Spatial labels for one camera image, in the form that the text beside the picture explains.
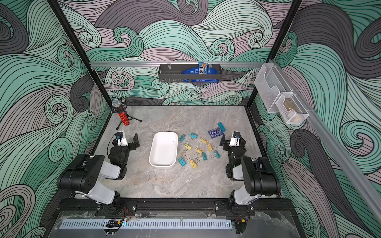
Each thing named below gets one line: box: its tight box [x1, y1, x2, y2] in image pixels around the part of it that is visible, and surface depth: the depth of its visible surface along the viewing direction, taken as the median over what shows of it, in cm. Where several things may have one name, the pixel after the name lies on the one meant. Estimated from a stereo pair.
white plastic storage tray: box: [148, 131, 179, 168], surface depth 95 cm
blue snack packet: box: [198, 61, 208, 75], surface depth 92 cm
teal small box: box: [217, 121, 226, 133], surface depth 109 cm
